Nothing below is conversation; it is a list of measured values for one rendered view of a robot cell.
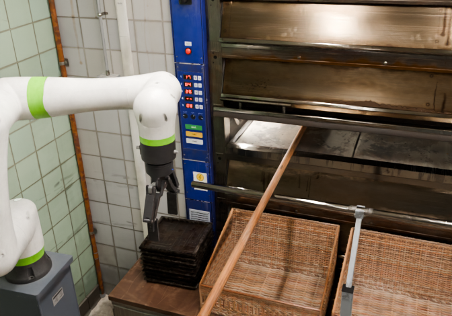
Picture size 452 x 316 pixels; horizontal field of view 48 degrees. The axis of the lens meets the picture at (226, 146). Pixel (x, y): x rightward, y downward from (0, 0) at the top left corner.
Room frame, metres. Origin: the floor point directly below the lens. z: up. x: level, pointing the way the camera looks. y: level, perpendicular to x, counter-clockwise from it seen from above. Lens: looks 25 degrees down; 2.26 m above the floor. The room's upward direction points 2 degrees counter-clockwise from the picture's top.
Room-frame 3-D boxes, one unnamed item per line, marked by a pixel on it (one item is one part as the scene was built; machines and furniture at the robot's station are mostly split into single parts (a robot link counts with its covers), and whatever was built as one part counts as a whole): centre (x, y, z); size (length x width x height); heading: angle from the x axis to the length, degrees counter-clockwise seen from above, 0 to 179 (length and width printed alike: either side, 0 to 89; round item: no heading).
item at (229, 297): (1.93, -0.19, 0.72); 0.56 x 0.49 x 0.28; 70
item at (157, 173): (1.21, 0.18, 1.61); 0.08 x 0.07 x 0.09; 162
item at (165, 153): (1.21, 0.18, 1.69); 0.12 x 0.09 x 0.06; 72
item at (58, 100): (1.35, 0.30, 1.80); 0.36 x 0.11 x 0.11; 88
